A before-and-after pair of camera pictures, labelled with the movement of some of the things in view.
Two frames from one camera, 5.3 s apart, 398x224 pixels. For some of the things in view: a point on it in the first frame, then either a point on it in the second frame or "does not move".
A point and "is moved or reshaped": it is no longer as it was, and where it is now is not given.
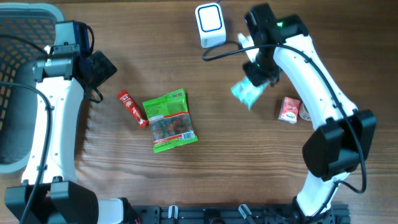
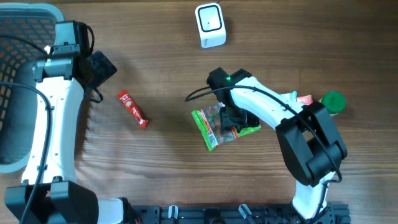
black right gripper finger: x=257 y=75 to x=230 y=116
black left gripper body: x=102 y=70 does not move
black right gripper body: x=263 y=63 to x=231 y=106
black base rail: x=279 y=214 does not move
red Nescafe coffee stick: x=142 y=122 does not move
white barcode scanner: x=210 y=20 does not move
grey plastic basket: x=36 y=22 does not move
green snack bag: x=170 y=121 to x=208 y=121
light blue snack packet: x=247 y=93 is moved or reshaped
